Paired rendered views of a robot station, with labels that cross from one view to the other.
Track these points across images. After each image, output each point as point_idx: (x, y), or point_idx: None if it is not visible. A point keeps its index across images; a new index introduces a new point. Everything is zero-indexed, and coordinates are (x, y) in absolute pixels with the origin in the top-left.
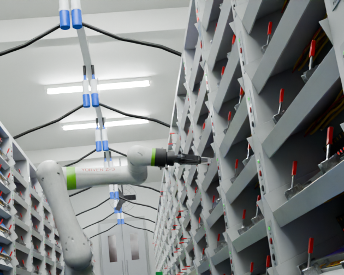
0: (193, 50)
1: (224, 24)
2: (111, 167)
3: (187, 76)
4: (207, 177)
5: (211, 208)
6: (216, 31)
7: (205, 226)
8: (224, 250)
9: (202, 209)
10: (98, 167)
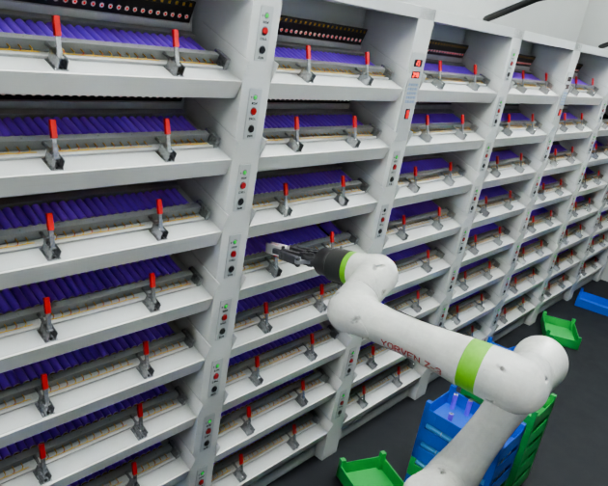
0: None
1: (456, 149)
2: (402, 312)
3: (274, 63)
4: (294, 278)
5: None
6: (446, 144)
7: (222, 360)
8: (322, 360)
9: (210, 336)
10: (428, 323)
